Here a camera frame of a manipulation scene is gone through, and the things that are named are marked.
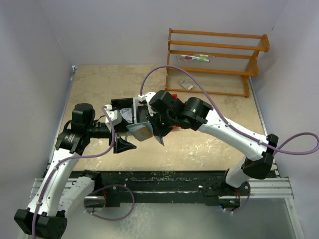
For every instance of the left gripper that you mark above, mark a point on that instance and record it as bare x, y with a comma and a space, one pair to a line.
112, 139

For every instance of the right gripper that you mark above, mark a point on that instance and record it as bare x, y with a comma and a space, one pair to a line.
157, 123

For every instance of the gold card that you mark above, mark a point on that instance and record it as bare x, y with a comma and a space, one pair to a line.
142, 134

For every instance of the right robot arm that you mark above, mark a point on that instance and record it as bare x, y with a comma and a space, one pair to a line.
201, 116

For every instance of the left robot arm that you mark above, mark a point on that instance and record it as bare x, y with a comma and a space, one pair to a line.
46, 215

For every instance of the black cards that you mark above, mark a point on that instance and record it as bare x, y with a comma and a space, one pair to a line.
142, 114

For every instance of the silver cards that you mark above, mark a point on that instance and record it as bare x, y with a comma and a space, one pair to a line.
126, 113

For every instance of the white bin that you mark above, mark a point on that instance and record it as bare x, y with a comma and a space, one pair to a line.
135, 104

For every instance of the black bin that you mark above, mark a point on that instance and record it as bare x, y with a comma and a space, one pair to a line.
118, 104

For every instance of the grey clip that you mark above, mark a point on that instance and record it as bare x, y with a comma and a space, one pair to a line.
179, 58

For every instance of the purple marker pen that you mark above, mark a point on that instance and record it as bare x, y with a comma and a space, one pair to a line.
189, 57

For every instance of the wooden shelf rack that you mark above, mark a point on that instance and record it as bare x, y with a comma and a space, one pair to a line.
235, 54

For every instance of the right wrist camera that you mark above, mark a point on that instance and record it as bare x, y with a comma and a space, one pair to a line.
147, 98

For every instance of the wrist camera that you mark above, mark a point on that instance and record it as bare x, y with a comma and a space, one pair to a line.
114, 118
147, 98

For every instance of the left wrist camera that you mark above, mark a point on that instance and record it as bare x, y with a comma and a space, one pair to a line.
114, 118

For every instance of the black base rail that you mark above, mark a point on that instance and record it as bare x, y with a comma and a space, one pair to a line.
155, 187

